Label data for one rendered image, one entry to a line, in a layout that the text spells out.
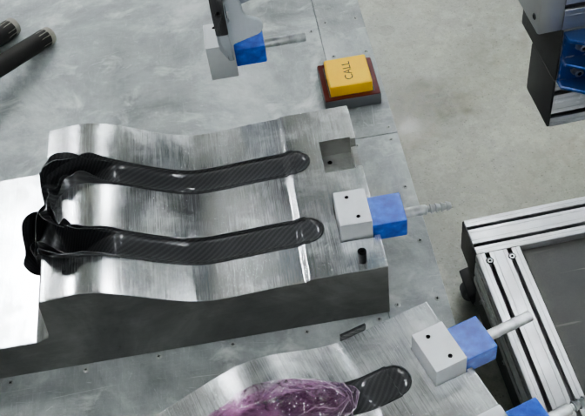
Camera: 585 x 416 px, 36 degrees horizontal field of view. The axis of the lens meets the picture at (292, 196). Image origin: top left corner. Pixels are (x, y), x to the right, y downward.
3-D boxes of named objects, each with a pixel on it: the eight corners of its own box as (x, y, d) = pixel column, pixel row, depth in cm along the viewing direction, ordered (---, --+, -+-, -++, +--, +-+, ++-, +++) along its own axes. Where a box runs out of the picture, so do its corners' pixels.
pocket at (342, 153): (356, 156, 114) (354, 136, 112) (364, 186, 111) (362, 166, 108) (320, 162, 114) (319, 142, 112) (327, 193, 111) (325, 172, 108)
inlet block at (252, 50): (304, 40, 123) (300, 8, 119) (310, 64, 119) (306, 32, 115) (209, 56, 122) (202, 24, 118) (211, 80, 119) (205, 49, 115)
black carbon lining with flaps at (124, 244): (308, 157, 113) (300, 102, 106) (328, 258, 102) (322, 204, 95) (33, 204, 113) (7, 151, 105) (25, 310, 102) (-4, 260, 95)
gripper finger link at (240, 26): (269, 63, 114) (258, -5, 109) (223, 71, 114) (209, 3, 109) (267, 52, 116) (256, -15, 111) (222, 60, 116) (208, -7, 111)
